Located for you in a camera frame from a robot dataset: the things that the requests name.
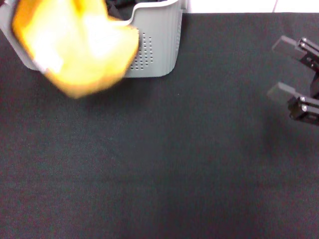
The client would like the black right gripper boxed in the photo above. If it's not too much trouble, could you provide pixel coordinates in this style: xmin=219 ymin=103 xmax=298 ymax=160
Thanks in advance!
xmin=266 ymin=35 xmax=319 ymax=125

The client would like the yellow and grey towel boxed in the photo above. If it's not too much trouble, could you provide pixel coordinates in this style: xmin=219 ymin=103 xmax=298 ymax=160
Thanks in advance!
xmin=11 ymin=0 xmax=140 ymax=100

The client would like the grey perforated plastic storage box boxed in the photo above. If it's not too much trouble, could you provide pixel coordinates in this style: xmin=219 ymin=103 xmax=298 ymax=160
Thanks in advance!
xmin=0 ymin=0 xmax=187 ymax=78

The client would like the dark cloth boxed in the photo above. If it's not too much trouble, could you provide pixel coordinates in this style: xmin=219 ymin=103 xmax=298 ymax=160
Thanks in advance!
xmin=103 ymin=0 xmax=175 ymax=22

